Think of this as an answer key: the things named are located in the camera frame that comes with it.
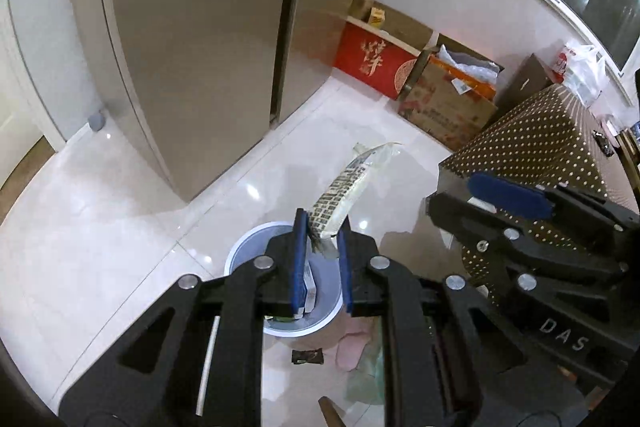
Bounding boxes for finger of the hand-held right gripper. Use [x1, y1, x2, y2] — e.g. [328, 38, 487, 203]
[467, 171, 640, 234]
[427, 191, 630, 292]

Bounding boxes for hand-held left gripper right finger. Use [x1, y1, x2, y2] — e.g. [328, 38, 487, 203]
[337, 226, 589, 427]

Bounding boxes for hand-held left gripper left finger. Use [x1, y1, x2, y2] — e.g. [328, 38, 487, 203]
[59, 208, 311, 427]

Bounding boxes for cream packet with black print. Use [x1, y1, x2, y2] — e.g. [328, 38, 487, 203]
[306, 142, 402, 259]

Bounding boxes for brown polka-dot tablecloth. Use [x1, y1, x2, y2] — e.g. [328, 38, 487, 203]
[439, 84, 632, 309]

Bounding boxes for pink paper piece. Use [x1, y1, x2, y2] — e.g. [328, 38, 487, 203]
[335, 332, 372, 371]

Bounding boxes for dark brown snack wrapper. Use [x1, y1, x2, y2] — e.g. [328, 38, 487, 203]
[291, 348, 326, 366]

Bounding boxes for large printed cardboard box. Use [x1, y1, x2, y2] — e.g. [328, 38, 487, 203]
[397, 34, 506, 154]

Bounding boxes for pale green plastic wrapper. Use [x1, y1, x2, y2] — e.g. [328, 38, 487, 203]
[345, 322, 387, 406]

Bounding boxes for dark wooden cabinet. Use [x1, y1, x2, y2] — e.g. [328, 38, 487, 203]
[497, 53, 568, 110]

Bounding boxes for white plastic bag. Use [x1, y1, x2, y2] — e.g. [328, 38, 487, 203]
[552, 42, 609, 104]

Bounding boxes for red gift box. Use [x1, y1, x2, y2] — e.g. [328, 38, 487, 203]
[332, 19, 427, 101]

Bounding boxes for small brown cardboard box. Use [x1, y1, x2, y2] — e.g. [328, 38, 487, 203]
[348, 0, 376, 24]

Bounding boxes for beige double-door refrigerator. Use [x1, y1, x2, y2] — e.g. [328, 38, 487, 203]
[67, 0, 387, 208]

